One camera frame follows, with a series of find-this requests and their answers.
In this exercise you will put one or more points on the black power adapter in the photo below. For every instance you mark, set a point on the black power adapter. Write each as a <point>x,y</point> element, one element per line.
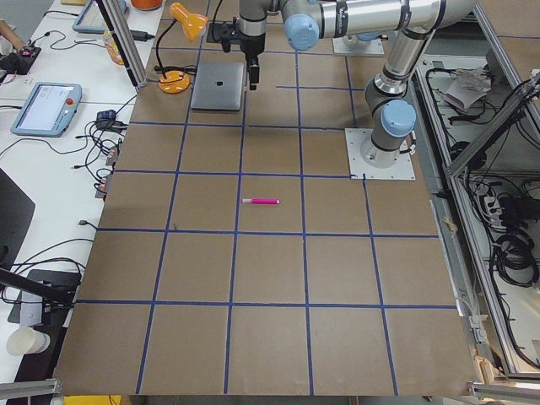
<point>143,36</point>

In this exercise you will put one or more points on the black mousepad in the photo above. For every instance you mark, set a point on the black mousepad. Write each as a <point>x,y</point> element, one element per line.
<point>212,35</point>

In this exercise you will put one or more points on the orange bucket grey lid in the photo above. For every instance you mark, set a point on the orange bucket grey lid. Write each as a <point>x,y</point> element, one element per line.
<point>146,5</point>

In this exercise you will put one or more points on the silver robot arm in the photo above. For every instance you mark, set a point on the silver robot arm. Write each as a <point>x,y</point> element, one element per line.
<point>354,25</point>

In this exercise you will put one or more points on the pink highlighter pen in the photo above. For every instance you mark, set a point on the pink highlighter pen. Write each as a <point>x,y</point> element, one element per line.
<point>261,201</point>

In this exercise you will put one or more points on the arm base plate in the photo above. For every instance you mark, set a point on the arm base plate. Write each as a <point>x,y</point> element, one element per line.
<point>367,162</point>
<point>353,46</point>

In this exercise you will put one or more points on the orange desk lamp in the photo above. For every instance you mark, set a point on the orange desk lamp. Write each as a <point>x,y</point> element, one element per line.
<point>174,50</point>

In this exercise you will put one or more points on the white paper cup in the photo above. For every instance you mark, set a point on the white paper cup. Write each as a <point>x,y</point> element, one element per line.
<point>26,340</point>

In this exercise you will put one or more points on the blue teach pendant tablet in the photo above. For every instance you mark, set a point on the blue teach pendant tablet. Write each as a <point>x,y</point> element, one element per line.
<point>48,110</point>

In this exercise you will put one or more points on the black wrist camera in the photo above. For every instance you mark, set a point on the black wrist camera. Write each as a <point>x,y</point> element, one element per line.
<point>228,35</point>

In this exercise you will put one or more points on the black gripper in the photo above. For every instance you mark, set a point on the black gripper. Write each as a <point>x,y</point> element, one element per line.
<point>254,44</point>

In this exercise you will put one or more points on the grey laptop notebook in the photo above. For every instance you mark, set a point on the grey laptop notebook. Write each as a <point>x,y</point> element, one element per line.
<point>218,86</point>

